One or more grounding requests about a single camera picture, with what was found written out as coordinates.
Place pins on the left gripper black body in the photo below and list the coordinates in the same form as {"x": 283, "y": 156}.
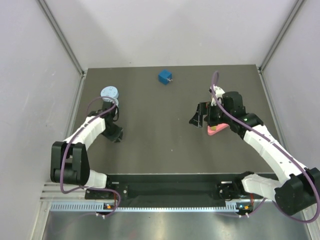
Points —
{"x": 112, "y": 133}

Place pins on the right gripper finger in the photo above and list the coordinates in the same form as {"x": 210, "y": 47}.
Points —
{"x": 201, "y": 111}
{"x": 212, "y": 115}

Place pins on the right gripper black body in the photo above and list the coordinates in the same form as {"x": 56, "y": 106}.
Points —
{"x": 217, "y": 115}

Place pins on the pink triangular power strip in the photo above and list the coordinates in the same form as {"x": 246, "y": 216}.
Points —
{"x": 219, "y": 128}

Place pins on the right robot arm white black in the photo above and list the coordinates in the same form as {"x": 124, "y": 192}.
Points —
{"x": 296, "y": 188}

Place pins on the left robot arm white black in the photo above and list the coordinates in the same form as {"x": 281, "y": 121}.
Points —
{"x": 69, "y": 158}

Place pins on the blue cube plug adapter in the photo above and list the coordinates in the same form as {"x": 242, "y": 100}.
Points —
{"x": 165, "y": 77}

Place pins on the light blue round power strip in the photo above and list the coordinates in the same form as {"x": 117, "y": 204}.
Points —
{"x": 109, "y": 95}

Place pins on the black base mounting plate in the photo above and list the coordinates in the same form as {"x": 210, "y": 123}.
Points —
{"x": 175, "y": 190}

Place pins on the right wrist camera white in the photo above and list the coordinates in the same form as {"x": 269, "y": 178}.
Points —
{"x": 216, "y": 95}

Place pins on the slotted cable duct rail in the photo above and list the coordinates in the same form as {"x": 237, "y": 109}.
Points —
{"x": 107, "y": 207}

